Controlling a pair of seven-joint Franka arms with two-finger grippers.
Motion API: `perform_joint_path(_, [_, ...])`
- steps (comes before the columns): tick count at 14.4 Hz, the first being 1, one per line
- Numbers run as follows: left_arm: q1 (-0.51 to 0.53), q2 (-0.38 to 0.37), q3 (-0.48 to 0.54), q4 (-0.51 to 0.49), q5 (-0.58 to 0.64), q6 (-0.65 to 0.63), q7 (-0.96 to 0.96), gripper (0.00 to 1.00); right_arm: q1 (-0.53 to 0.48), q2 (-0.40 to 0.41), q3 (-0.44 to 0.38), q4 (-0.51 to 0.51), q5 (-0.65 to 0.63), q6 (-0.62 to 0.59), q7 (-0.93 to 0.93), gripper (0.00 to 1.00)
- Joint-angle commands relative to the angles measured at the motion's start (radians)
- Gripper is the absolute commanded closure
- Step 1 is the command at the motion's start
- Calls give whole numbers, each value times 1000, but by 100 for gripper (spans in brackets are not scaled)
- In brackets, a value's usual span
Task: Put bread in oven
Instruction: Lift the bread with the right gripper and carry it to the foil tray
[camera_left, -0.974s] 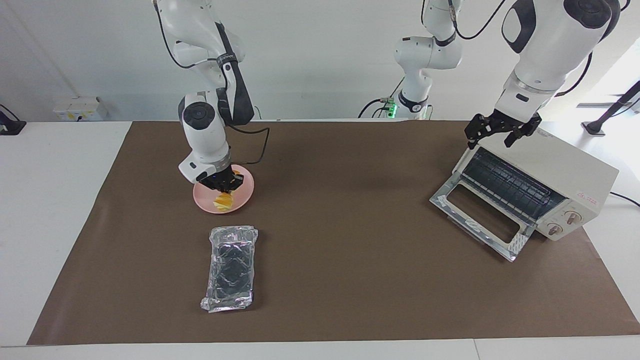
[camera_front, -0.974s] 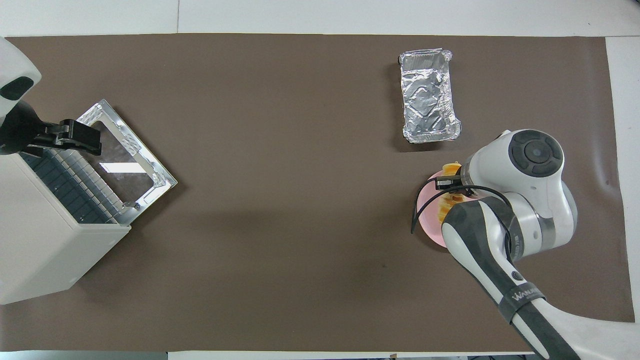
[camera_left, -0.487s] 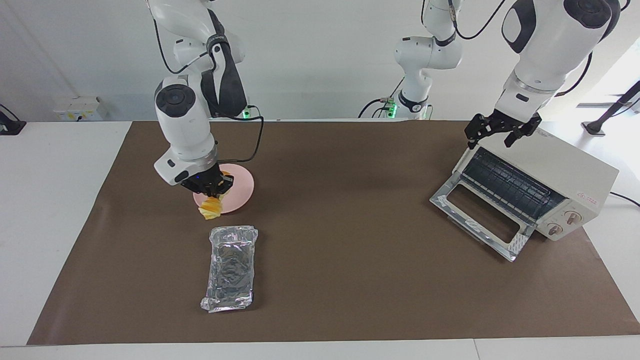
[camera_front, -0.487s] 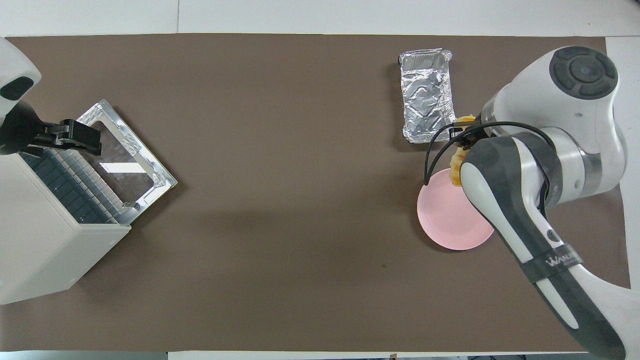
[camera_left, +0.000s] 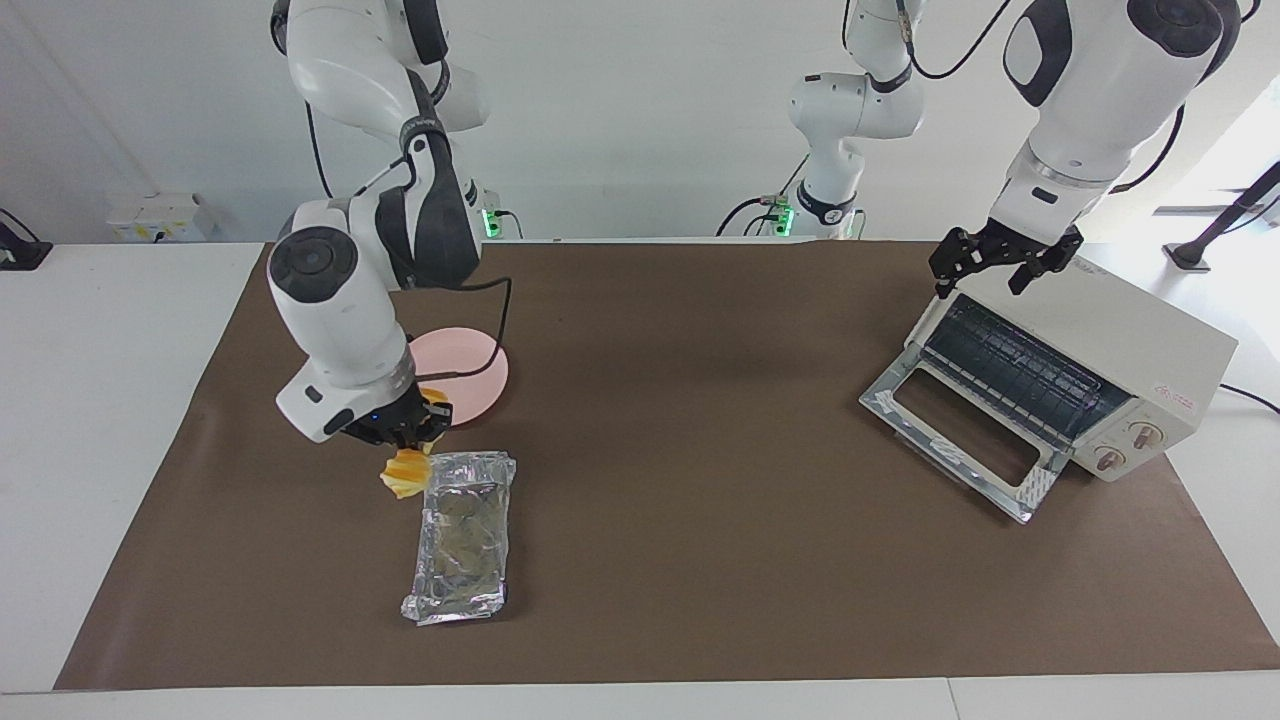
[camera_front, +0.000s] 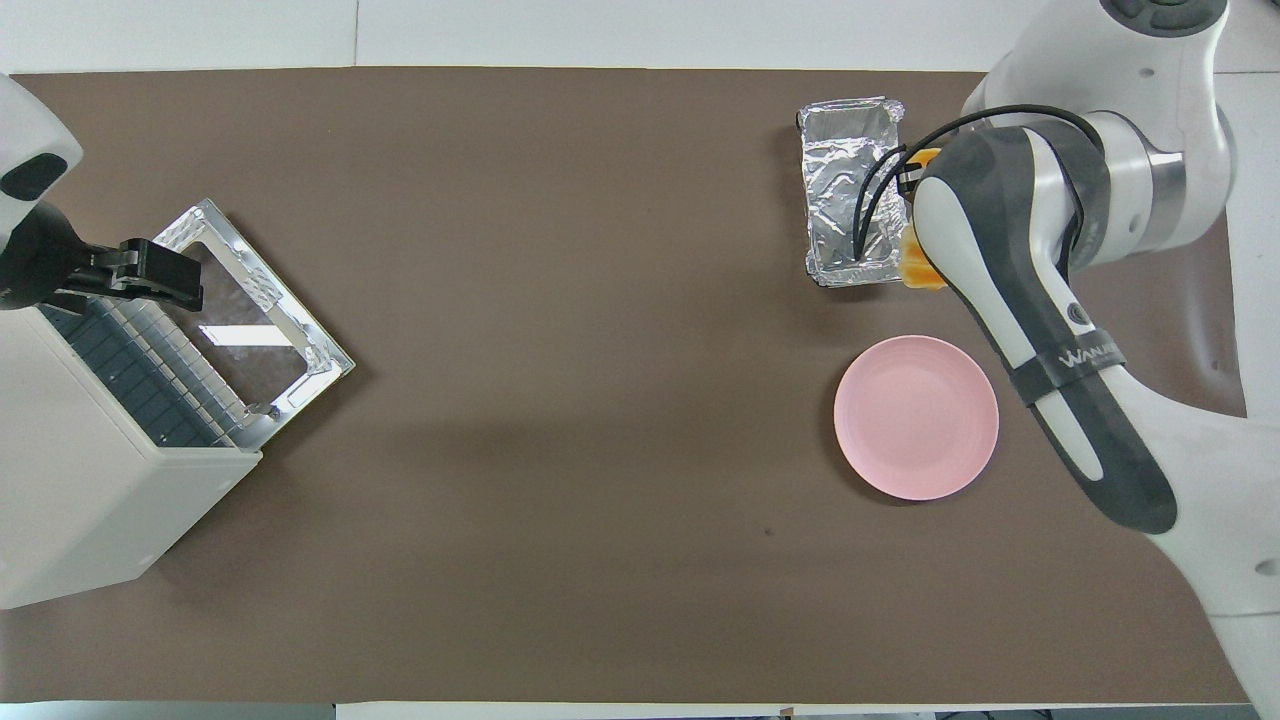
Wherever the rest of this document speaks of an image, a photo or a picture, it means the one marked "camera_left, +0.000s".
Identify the glass oven door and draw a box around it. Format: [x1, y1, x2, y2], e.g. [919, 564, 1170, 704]
[859, 357, 1073, 526]

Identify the cream toaster oven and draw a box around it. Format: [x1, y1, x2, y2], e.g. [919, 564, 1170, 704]
[859, 253, 1240, 526]

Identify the black tripod stand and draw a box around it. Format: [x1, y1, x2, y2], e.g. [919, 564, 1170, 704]
[1162, 160, 1280, 274]

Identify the pink round plate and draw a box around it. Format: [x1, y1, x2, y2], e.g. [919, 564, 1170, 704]
[404, 326, 510, 427]

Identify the brown table mat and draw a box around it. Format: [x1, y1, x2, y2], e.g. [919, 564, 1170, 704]
[53, 240, 1280, 692]

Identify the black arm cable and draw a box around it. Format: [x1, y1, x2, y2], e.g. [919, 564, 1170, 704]
[843, 0, 1263, 196]
[303, 98, 515, 382]

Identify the black oven power cable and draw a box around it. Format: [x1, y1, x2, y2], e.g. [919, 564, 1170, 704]
[1217, 382, 1280, 417]

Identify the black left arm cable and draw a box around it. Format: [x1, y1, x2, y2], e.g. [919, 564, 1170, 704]
[843, 0, 1263, 196]

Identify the silver foil baking tray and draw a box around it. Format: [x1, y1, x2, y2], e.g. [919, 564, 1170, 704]
[402, 450, 520, 628]

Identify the black clamp stand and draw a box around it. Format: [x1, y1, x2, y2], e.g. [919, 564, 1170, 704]
[0, 207, 54, 272]

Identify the yellow sliced bread loaf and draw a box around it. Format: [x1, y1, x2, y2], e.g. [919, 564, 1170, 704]
[379, 387, 452, 500]

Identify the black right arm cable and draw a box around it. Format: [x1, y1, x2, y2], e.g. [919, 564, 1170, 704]
[303, 98, 515, 382]

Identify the black left base cable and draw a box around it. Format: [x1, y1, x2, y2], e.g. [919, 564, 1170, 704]
[714, 150, 812, 239]

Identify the white wall socket box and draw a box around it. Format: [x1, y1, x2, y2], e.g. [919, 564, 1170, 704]
[104, 192, 217, 245]

